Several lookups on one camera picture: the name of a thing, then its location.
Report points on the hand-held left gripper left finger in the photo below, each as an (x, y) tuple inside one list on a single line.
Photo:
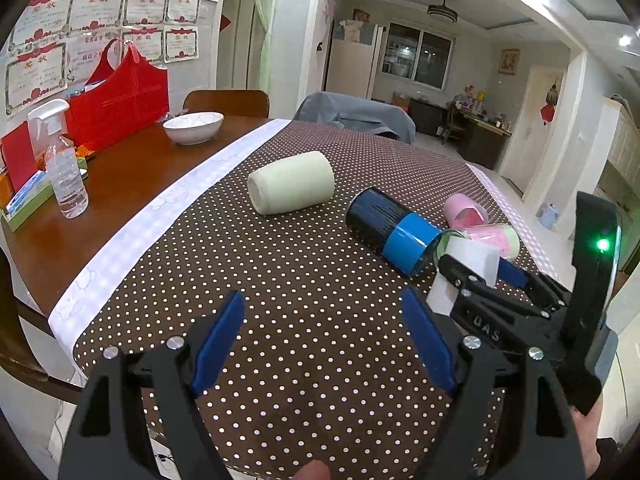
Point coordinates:
[(220, 345)]

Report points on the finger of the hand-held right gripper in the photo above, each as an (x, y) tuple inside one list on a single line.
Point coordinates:
[(511, 272), (470, 280)]

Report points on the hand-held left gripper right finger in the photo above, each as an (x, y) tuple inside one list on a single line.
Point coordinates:
[(430, 345)]

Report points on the pink and green cup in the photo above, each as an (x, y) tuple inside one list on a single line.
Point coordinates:
[(492, 240)]

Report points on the dark blue cup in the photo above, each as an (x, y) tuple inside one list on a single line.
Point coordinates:
[(387, 225)]

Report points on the pale green cup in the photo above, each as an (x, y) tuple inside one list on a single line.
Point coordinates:
[(292, 182)]

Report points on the person's right hand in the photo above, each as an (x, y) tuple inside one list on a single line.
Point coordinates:
[(587, 440)]

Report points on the person's left hand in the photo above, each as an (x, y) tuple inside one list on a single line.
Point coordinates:
[(313, 471)]

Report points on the blue bucket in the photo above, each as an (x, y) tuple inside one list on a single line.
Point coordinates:
[(549, 216)]

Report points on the brown polka dot tablecloth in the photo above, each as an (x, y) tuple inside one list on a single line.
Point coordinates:
[(300, 270)]

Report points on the cluttered wooden desk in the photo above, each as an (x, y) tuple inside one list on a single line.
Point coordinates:
[(482, 137)]

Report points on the cream door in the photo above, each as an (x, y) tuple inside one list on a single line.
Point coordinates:
[(527, 135)]

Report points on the cream cabinet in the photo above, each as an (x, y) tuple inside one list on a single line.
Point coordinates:
[(622, 145)]

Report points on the dark low cabinet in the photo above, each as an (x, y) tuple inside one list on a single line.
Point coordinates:
[(427, 115)]

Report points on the red door ornament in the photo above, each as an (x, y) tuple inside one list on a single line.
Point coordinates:
[(551, 105)]

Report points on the wooden chair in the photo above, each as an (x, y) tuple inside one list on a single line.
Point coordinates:
[(25, 350), (227, 102)]

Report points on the grey cloth covered chair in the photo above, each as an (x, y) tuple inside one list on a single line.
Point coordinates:
[(350, 115)]

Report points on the white bowl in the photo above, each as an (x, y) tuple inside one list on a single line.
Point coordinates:
[(192, 127)]

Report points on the window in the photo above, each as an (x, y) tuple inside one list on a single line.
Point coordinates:
[(417, 57)]

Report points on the clear spray bottle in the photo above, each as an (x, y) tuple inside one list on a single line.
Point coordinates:
[(65, 175)]

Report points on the orange snack packet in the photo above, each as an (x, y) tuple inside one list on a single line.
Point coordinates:
[(84, 152)]

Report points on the green tray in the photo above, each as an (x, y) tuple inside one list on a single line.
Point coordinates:
[(22, 212)]

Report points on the white refrigerator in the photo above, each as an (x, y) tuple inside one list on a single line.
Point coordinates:
[(350, 70)]

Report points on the blue and white packet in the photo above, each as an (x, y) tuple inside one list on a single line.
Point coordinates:
[(27, 187)]

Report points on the red bag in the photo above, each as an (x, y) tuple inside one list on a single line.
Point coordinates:
[(117, 105)]

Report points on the ceiling lamp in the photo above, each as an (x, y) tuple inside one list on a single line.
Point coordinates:
[(442, 10)]

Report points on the red box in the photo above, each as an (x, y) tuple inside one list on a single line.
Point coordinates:
[(17, 155)]

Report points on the green curtain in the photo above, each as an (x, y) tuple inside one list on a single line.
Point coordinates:
[(262, 25)]

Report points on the framed wall picture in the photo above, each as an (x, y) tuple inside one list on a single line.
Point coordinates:
[(510, 61)]

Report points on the wall of framed certificates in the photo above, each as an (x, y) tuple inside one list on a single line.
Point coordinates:
[(95, 10)]

